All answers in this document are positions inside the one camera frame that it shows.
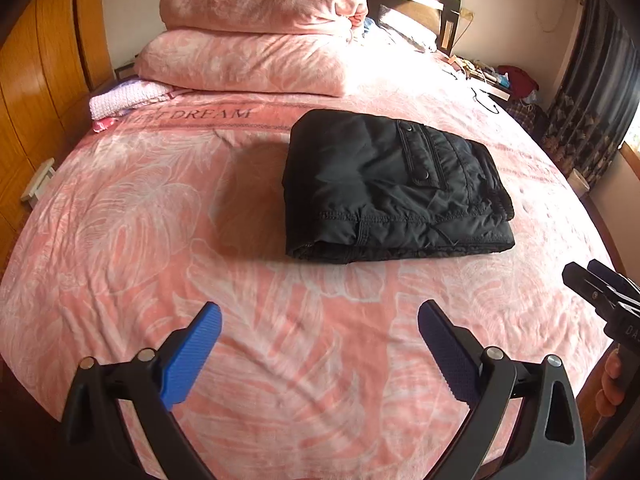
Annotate black padded pants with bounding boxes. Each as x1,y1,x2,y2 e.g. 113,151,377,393
282,110,515,264

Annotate person's right hand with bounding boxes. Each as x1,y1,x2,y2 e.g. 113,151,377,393
596,349,625,417

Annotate pink leaf-pattern bedspread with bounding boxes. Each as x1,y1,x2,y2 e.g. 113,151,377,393
0,49,622,480

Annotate dark patterned curtain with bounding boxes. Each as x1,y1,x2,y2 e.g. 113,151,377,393
542,0,639,188

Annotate red cloth on nightstand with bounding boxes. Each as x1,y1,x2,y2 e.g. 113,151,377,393
497,65,539,100

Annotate white small stool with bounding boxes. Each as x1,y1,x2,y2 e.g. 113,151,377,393
21,158,55,208

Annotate white pink folded cloth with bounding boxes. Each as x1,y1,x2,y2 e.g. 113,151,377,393
89,78,177,120

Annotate lower pink pillow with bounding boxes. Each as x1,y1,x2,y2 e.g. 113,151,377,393
134,28,348,98

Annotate pink pillow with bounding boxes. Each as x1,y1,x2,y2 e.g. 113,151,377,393
160,0,368,36
134,28,348,98

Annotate orange wooden wardrobe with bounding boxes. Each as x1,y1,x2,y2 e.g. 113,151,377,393
1,0,114,262

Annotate upper pink pillow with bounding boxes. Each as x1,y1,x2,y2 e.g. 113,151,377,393
160,0,368,36

